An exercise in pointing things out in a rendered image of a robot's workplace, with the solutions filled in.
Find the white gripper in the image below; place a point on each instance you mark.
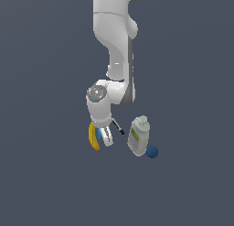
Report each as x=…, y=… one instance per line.
x=101, y=120

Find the small blue striped object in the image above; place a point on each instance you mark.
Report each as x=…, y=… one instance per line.
x=99, y=134

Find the yellow banana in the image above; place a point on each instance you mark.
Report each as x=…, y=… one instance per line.
x=93, y=137

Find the thin black marker pen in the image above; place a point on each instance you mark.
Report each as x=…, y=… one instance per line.
x=118, y=127

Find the white bottle with green label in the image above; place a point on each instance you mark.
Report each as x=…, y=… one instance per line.
x=138, y=137

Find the small blue ball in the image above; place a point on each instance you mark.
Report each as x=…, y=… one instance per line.
x=152, y=152

